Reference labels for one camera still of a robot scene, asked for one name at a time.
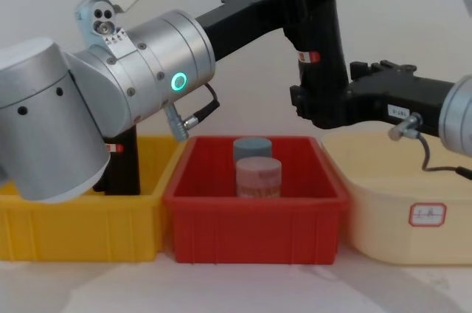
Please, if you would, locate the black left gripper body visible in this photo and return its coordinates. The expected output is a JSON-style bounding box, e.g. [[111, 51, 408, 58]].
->
[[194, 0, 308, 64]]

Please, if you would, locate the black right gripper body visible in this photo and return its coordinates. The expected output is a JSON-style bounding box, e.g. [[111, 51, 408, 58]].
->
[[363, 67, 457, 134]]

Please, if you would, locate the jar with grey lid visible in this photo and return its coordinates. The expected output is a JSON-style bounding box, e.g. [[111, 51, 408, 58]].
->
[[232, 137, 274, 167]]

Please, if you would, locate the jar with pink lid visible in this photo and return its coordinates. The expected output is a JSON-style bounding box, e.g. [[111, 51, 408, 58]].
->
[[235, 157, 283, 199]]

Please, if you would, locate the cream plastic basin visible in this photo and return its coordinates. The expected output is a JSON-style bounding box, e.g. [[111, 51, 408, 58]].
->
[[319, 129, 472, 266]]

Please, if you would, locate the red plastic bin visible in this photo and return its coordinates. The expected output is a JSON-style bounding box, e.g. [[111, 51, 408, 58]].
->
[[162, 134, 352, 266]]

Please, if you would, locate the white table cloth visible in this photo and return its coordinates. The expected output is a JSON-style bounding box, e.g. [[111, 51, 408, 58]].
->
[[0, 243, 472, 313]]

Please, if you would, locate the yellow plastic bin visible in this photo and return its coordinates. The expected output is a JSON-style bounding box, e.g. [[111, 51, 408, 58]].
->
[[0, 134, 186, 264]]

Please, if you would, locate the right gripper cable, silver plug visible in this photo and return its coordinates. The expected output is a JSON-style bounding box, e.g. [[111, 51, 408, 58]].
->
[[388, 111, 472, 178]]

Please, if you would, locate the gripper cable, silver plug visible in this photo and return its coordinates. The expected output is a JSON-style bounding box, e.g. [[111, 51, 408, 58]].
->
[[388, 111, 472, 178], [163, 83, 222, 143]]

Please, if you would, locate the left gripper cable, silver plug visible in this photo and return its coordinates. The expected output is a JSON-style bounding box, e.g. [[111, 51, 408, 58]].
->
[[163, 83, 222, 143]]

